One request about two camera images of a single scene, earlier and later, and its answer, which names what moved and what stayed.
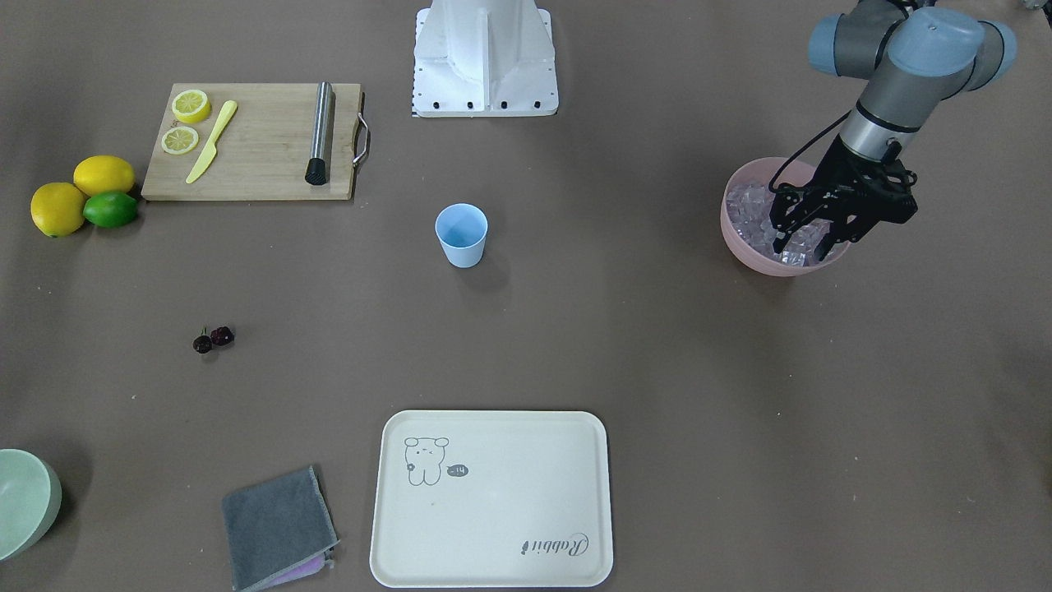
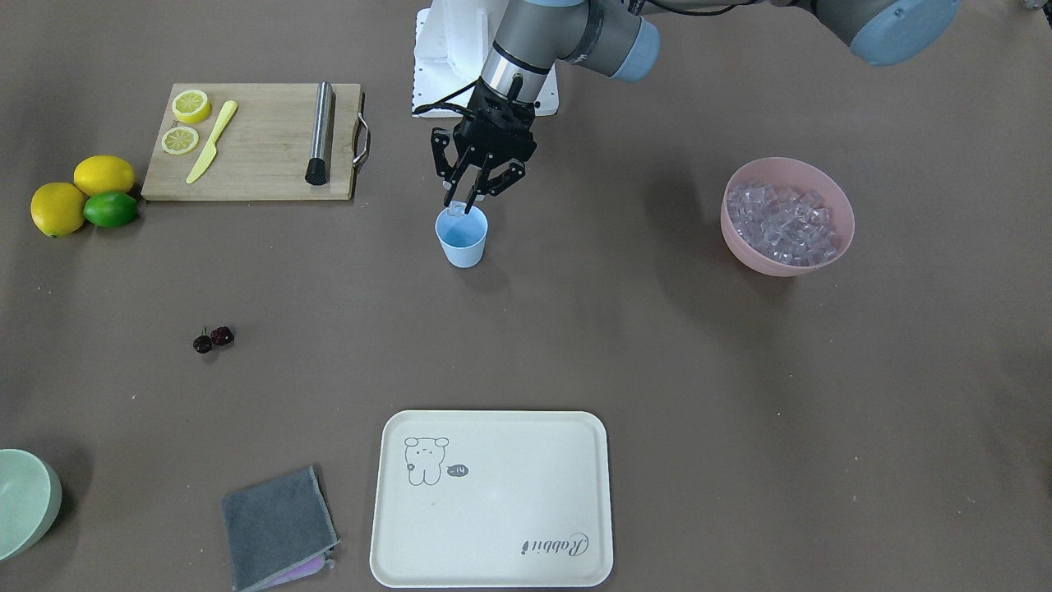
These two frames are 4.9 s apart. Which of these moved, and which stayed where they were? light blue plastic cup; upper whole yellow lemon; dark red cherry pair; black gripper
Moved: black gripper
Stayed: dark red cherry pair; light blue plastic cup; upper whole yellow lemon
